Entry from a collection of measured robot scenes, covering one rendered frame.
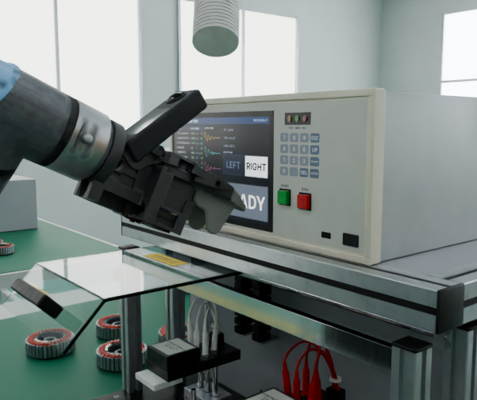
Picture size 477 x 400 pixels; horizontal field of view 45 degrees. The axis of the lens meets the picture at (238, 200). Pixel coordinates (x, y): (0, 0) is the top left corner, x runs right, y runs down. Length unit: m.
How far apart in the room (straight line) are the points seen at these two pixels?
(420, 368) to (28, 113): 0.46
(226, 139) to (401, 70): 7.59
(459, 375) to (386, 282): 0.15
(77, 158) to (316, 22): 7.18
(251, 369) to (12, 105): 0.72
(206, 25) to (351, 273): 1.43
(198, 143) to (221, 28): 1.09
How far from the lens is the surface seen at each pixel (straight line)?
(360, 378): 0.91
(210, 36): 2.01
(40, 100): 0.56
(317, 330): 0.72
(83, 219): 5.78
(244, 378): 1.13
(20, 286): 0.85
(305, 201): 0.74
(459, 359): 0.72
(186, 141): 0.96
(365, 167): 0.68
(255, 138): 0.81
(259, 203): 0.82
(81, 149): 0.57
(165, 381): 0.95
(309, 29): 7.58
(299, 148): 0.75
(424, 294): 0.62
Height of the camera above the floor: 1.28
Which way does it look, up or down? 7 degrees down
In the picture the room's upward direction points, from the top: straight up
